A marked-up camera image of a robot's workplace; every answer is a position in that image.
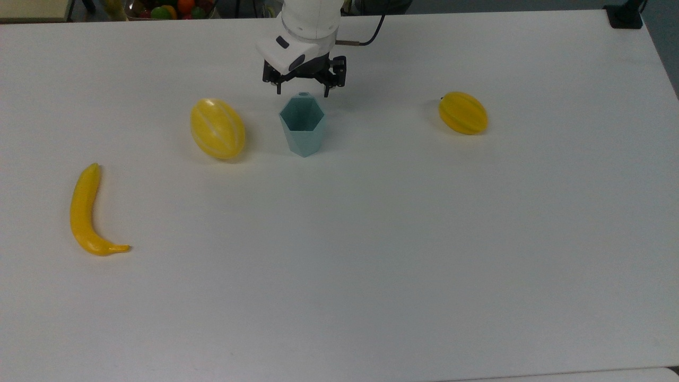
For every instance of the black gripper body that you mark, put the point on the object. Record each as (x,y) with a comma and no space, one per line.
(337,69)

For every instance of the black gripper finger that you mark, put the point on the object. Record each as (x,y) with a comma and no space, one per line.
(279,88)
(327,90)

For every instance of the teal hexagonal mug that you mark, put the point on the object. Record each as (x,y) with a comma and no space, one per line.
(302,140)

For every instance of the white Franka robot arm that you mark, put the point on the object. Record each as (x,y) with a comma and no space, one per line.
(310,21)

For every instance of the yellow striped toy melon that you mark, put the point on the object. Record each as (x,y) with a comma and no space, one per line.
(217,127)

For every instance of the orange toy fruit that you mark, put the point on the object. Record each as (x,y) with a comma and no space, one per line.
(185,5)

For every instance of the clear bowl of toy fruit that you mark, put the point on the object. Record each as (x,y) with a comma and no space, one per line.
(170,15)

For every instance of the yellow toy starfruit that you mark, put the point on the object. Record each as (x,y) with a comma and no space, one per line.
(462,113)

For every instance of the green toy fruit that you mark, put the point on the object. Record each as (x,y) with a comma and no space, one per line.
(160,13)

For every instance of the yellow toy banana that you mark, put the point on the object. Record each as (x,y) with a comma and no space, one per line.
(82,212)

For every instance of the beige cardboard box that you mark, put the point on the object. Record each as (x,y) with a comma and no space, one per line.
(32,8)

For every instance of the black table clamp mount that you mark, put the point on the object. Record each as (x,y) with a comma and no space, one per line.
(625,18)

